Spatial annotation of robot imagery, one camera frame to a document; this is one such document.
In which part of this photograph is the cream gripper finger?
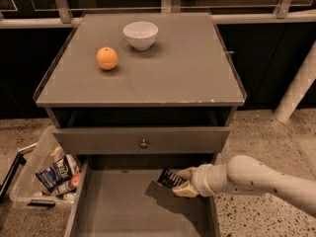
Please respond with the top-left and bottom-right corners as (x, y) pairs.
(172, 181), (199, 198)
(177, 167), (197, 180)

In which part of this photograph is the black rxbar chocolate wrapper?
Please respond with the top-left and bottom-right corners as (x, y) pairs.
(157, 168), (186, 189)

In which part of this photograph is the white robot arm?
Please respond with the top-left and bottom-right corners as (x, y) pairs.
(172, 155), (316, 217)

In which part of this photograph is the grey top drawer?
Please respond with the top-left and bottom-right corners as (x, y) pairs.
(54, 126), (230, 155)

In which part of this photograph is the round metal drawer knob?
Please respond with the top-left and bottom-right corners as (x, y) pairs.
(139, 139), (148, 149)

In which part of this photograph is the open grey middle drawer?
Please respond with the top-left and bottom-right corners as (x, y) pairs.
(64, 155), (220, 237)

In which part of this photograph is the grey drawer cabinet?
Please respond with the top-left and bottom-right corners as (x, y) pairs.
(33, 11), (248, 237)

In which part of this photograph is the blue kettle chips bag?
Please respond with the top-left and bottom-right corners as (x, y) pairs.
(36, 155), (74, 193)

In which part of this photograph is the orange fruit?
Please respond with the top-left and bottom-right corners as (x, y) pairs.
(96, 47), (119, 70)

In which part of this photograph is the white ceramic bowl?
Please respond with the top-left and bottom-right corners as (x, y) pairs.
(123, 22), (158, 50)

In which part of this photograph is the clear plastic bin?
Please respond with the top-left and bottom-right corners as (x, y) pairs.
(10, 125), (80, 203)

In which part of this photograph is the white diagonal post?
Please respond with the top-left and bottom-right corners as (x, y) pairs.
(274, 40), (316, 122)

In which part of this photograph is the metal window railing frame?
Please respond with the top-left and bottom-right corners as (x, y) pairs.
(0, 0), (316, 29)

